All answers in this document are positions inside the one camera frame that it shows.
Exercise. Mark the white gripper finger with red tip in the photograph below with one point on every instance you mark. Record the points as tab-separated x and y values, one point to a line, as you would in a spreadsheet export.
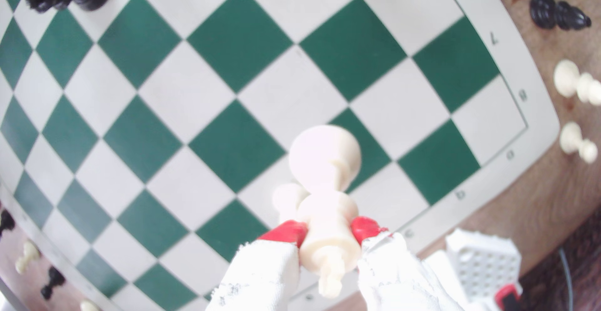
394	278
263	273

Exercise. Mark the white chess king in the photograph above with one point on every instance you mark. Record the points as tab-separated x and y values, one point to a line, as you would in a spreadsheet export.
328	207

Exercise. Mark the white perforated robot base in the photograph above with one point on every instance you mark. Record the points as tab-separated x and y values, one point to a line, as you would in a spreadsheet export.
483	264

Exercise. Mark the white chess pawn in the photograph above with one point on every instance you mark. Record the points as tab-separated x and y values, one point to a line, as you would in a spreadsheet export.
89	307
570	138
27	254

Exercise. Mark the green white chess mat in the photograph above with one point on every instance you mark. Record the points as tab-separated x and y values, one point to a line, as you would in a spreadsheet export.
291	90

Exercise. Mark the black chess pawn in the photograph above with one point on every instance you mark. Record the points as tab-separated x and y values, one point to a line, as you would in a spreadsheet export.
5	221
52	280

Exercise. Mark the red black connector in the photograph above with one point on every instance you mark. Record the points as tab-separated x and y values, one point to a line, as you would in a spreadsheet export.
508	298

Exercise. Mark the white pawn off board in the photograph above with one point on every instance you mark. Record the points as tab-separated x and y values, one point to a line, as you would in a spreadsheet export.
567	78

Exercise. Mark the black pawn off board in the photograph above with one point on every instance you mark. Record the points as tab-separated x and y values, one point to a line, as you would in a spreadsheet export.
544	11

